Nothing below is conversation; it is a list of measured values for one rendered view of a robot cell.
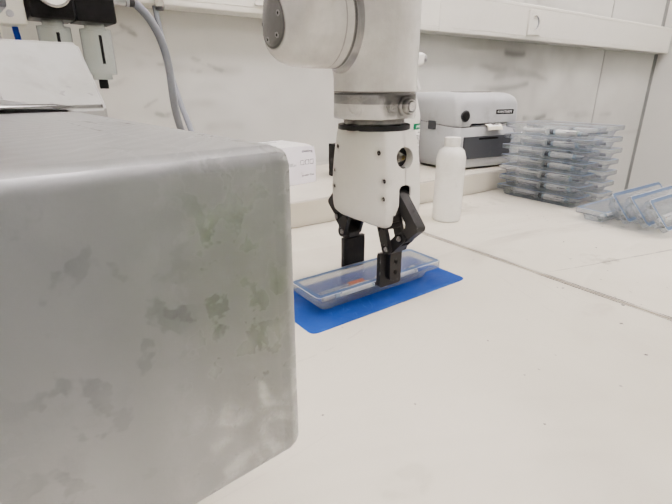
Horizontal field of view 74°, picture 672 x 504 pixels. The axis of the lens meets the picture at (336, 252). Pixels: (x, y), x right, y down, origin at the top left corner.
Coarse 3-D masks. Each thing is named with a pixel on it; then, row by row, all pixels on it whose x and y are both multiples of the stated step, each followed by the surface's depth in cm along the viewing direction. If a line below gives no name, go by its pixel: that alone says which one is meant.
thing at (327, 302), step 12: (420, 252) 58; (432, 264) 55; (408, 276) 53; (420, 276) 56; (300, 288) 50; (360, 288) 48; (372, 288) 49; (384, 288) 52; (312, 300) 46; (324, 300) 46; (336, 300) 47; (348, 300) 49
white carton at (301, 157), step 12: (276, 144) 91; (288, 144) 90; (300, 144) 90; (288, 156) 85; (300, 156) 86; (312, 156) 89; (300, 168) 87; (312, 168) 89; (300, 180) 88; (312, 180) 90
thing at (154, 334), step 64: (0, 128) 5; (64, 128) 5; (128, 128) 5; (0, 192) 2; (64, 192) 3; (128, 192) 3; (192, 192) 3; (256, 192) 3; (0, 256) 2; (64, 256) 3; (128, 256) 3; (192, 256) 3; (256, 256) 4; (0, 320) 3; (64, 320) 3; (128, 320) 3; (192, 320) 3; (256, 320) 4; (0, 384) 3; (64, 384) 3; (128, 384) 3; (192, 384) 3; (256, 384) 4; (0, 448) 3; (64, 448) 3; (128, 448) 3; (192, 448) 4; (256, 448) 4
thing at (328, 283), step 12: (408, 252) 58; (360, 264) 54; (372, 264) 54; (408, 264) 54; (420, 264) 54; (312, 276) 51; (324, 276) 51; (336, 276) 51; (348, 276) 51; (360, 276) 51; (372, 276) 51; (312, 288) 48; (324, 288) 48; (336, 288) 48; (348, 288) 48
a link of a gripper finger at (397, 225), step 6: (396, 216) 48; (396, 222) 48; (402, 222) 48; (378, 228) 47; (384, 228) 47; (390, 228) 47; (396, 228) 48; (402, 228) 48; (378, 234) 48; (384, 234) 47; (384, 240) 47; (384, 246) 48; (390, 246) 47; (384, 252) 48; (390, 252) 47
